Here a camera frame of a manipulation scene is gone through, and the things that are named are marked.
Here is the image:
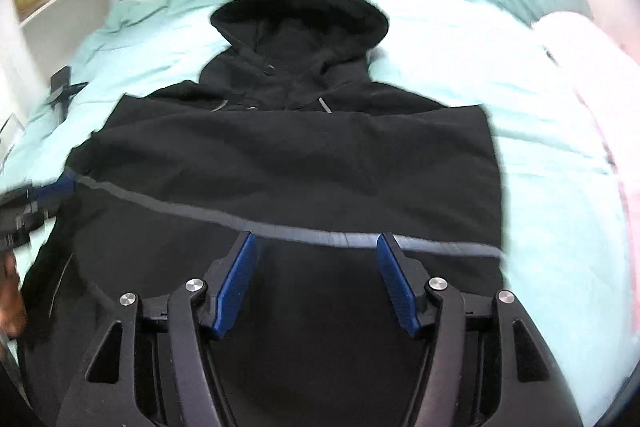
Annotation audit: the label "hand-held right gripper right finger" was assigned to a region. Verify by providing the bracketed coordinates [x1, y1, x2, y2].
[376, 232, 586, 427]

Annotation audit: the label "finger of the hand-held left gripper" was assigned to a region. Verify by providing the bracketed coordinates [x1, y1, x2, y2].
[27, 172, 81, 208]

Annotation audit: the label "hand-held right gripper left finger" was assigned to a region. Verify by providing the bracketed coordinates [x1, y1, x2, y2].
[55, 231, 258, 427]

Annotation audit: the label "black shorts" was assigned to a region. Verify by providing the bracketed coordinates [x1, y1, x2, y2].
[20, 0, 506, 427]

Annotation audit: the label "person's left hand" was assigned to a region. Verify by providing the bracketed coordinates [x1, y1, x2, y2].
[0, 252, 28, 340]

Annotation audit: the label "white poster with black figure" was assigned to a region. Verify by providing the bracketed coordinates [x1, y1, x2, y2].
[0, 114, 24, 168]

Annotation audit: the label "green quilt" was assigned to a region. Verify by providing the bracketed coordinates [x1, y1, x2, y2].
[0, 0, 631, 427]

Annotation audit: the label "pink pillow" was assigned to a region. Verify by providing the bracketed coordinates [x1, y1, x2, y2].
[532, 11, 640, 268]

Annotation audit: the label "black handheld camera device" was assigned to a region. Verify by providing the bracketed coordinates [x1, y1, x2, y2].
[47, 67, 90, 124]

